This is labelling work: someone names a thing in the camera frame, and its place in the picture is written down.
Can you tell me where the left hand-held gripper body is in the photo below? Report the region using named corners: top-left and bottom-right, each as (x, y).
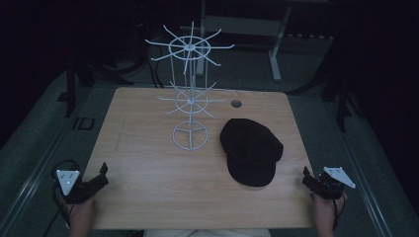
top-left (55, 169), bottom-right (97, 205)

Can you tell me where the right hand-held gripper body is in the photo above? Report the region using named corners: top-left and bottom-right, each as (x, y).
top-left (310, 166), bottom-right (357, 201)

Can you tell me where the black cap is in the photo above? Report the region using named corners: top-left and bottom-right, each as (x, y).
top-left (218, 118), bottom-right (285, 188)

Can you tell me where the white wire rack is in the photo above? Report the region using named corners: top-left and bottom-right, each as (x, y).
top-left (144, 21), bottom-right (236, 152)

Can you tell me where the person's right hand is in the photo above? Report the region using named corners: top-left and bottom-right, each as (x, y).
top-left (311, 192), bottom-right (349, 225)

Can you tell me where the person's left hand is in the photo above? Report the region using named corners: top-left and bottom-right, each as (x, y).
top-left (63, 194), bottom-right (97, 228)

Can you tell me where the black floor socket plate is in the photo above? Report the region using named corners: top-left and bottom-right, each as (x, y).
top-left (71, 116), bottom-right (97, 131)

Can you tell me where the black metal stand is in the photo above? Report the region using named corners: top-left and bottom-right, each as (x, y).
top-left (63, 19), bottom-right (150, 119)
top-left (290, 39), bottom-right (367, 133)

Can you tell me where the black cable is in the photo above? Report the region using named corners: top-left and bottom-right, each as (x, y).
top-left (331, 196), bottom-right (347, 231)
top-left (42, 159), bottom-right (81, 237)

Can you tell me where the white metal desk frame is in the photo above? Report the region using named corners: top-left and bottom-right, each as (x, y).
top-left (179, 0), bottom-right (335, 83)

